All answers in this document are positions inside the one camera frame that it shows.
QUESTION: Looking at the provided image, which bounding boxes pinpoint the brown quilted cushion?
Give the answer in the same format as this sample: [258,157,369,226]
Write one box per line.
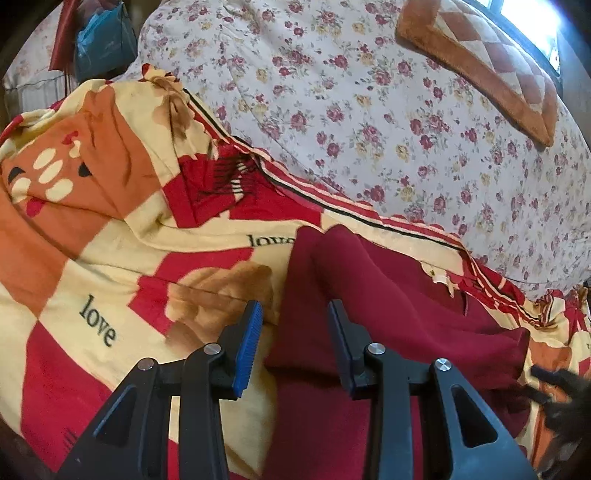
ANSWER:
[396,0,559,147]

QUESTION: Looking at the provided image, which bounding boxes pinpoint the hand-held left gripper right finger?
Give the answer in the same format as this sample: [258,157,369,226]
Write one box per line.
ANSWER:
[327,299,539,480]

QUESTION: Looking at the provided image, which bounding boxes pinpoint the printed red yellow blanket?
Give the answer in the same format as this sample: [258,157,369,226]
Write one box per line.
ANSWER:
[0,65,591,480]

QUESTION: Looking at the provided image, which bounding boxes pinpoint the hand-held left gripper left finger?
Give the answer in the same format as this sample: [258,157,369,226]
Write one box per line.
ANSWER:
[55,300,265,480]

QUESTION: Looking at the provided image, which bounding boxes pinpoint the blue plastic bag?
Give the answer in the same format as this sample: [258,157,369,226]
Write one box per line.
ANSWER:
[74,2,139,83]

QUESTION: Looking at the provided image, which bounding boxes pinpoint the floral white quilt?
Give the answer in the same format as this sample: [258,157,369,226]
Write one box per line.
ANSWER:
[124,0,591,301]

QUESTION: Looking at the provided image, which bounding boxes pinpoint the window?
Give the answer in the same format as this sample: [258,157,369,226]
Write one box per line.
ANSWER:
[475,0,563,77]

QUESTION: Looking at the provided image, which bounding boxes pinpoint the red hanging cloth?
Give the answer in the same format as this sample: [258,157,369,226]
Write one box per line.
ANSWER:
[50,0,84,75]

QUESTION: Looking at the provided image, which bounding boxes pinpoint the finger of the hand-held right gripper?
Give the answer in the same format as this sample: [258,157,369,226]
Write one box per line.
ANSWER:
[530,364,591,418]

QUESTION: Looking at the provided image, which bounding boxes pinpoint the floral white pillow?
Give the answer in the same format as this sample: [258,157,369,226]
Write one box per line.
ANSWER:
[2,7,79,112]

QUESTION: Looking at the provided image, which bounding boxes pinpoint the maroon small garment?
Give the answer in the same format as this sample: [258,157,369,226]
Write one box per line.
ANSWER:
[261,225,532,480]

